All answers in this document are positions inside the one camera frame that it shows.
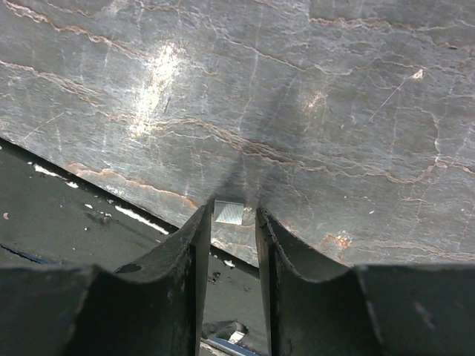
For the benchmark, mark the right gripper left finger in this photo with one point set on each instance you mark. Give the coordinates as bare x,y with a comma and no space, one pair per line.
151,306

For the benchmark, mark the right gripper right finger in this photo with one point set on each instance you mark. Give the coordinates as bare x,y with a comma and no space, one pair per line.
314,305

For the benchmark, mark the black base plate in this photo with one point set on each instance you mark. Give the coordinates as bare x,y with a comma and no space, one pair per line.
52,218

